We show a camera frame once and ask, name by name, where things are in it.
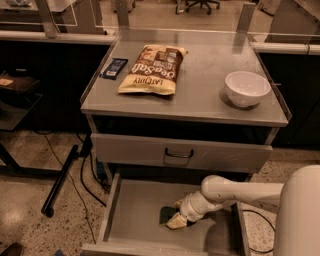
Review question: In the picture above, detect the green sponge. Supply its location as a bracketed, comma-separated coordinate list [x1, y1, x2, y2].
[159, 206, 178, 225]

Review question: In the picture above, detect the white bowl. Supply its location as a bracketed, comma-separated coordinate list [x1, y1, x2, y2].
[225, 71, 271, 108]

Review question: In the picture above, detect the blue snack bar wrapper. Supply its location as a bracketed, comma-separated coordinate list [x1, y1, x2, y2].
[100, 58, 128, 80]

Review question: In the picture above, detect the white horizontal rail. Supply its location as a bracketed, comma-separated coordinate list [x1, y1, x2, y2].
[0, 30, 116, 45]

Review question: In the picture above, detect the black floor cable right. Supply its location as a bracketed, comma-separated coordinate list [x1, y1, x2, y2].
[242, 209, 278, 254]

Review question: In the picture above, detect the black floor cable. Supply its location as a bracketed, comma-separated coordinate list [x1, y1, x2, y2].
[33, 129, 112, 244]
[242, 209, 278, 254]

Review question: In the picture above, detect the dark side table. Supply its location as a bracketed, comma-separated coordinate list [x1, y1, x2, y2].
[0, 71, 59, 179]

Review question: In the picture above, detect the black office chair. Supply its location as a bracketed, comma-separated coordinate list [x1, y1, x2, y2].
[175, 0, 220, 15]

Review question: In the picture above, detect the black drawer handle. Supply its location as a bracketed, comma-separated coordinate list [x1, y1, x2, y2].
[164, 148, 194, 159]

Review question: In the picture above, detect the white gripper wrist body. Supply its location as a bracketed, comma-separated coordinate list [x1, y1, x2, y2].
[179, 191, 217, 222]

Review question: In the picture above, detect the black stand leg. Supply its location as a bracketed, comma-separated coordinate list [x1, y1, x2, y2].
[41, 145, 78, 218]

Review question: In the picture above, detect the dark shoe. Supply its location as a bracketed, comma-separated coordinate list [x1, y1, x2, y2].
[0, 243, 23, 256]

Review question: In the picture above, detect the open middle drawer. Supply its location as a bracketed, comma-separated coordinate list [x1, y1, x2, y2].
[82, 174, 250, 256]

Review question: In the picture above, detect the grey drawer cabinet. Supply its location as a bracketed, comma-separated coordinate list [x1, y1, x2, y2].
[80, 28, 293, 256]

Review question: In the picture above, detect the closed top drawer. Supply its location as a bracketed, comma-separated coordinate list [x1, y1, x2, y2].
[91, 133, 272, 173]

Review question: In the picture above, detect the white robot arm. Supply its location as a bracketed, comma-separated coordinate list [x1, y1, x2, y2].
[166, 165, 320, 256]

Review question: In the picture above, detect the sea salt chips bag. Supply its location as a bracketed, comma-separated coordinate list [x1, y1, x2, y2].
[118, 45, 187, 96]

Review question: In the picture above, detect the black floor cable left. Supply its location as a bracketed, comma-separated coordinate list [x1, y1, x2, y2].
[33, 129, 112, 244]

